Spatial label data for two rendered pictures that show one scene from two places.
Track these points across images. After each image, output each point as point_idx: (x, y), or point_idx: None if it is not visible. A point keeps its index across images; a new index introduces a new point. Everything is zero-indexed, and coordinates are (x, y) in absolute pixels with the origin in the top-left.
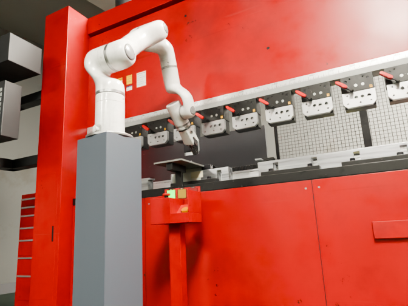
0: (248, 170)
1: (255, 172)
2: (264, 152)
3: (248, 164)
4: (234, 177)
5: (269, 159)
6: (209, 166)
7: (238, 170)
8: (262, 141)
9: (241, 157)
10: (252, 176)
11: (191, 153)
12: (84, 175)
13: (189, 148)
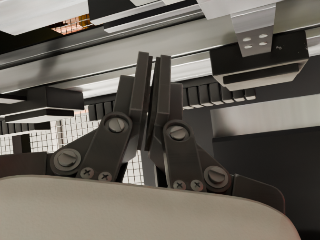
0: (101, 79)
1: (75, 74)
2: (146, 155)
3: (191, 124)
4: (148, 46)
5: (9, 111)
6: (98, 8)
7: (183, 94)
8: (152, 185)
9: (210, 144)
10: (82, 56)
11: (289, 107)
12: None
13: (310, 161)
